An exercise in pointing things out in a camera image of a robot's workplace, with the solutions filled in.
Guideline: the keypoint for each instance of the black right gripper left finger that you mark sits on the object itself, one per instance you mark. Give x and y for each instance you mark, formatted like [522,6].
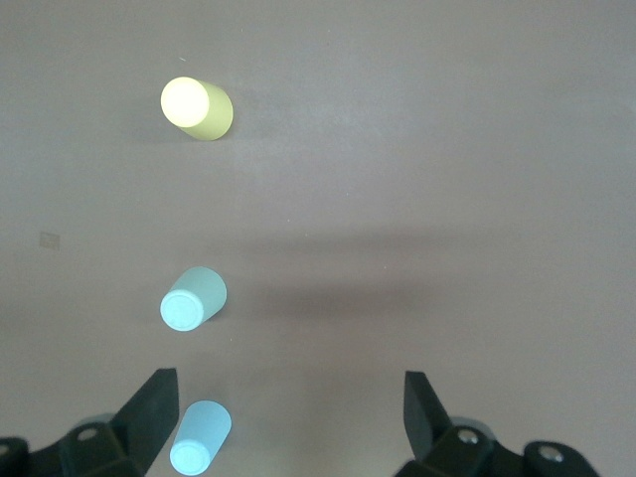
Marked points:
[144,422]

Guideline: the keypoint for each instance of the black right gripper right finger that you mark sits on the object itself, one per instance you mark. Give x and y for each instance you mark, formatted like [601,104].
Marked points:
[422,422]

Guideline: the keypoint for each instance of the sage green plastic cup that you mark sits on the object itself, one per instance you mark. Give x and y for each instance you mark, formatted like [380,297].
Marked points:
[191,300]

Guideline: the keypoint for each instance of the yellow plastic cup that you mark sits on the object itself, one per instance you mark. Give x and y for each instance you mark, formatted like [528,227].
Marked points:
[194,107]

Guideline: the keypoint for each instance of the light blue plastic cup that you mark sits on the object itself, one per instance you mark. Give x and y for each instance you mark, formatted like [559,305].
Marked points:
[201,437]

